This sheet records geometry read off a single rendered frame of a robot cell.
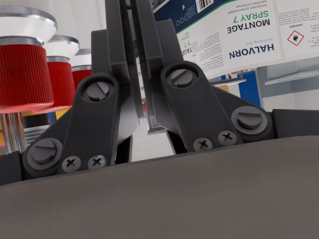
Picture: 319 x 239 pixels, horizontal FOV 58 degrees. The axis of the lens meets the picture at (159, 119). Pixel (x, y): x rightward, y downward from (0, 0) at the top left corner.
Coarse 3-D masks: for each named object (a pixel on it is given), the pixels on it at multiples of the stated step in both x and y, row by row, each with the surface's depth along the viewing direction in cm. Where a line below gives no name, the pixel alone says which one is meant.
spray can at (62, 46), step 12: (60, 0) 20; (60, 12) 20; (72, 12) 21; (60, 24) 20; (72, 24) 21; (60, 36) 20; (72, 36) 21; (48, 48) 20; (60, 48) 20; (72, 48) 21; (48, 60) 20; (60, 60) 21; (60, 72) 20; (60, 84) 20; (72, 84) 21; (60, 96) 20; (72, 96) 21; (48, 108) 20; (60, 108) 20
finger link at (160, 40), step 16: (144, 0) 10; (144, 16) 9; (144, 32) 9; (160, 32) 10; (144, 48) 8; (160, 48) 8; (176, 48) 10; (144, 64) 8; (160, 64) 8; (144, 80) 9; (160, 96) 8; (224, 96) 8; (160, 112) 9; (240, 112) 8; (256, 112) 8; (176, 128) 9; (240, 128) 7; (256, 128) 7
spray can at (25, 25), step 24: (0, 0) 14; (24, 0) 14; (48, 0) 16; (0, 24) 14; (24, 24) 15; (48, 24) 16; (0, 48) 15; (24, 48) 15; (0, 72) 15; (24, 72) 15; (48, 72) 17; (0, 96) 15; (24, 96) 15; (48, 96) 16
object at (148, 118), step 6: (156, 6) 59; (132, 18) 59; (132, 24) 59; (132, 30) 59; (132, 36) 59; (144, 102) 69; (144, 108) 69; (150, 120) 70; (150, 126) 69; (156, 126) 72
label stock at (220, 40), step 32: (192, 0) 42; (224, 0) 36; (256, 0) 35; (288, 0) 35; (192, 32) 43; (224, 32) 37; (256, 32) 35; (288, 32) 35; (224, 64) 38; (256, 64) 36
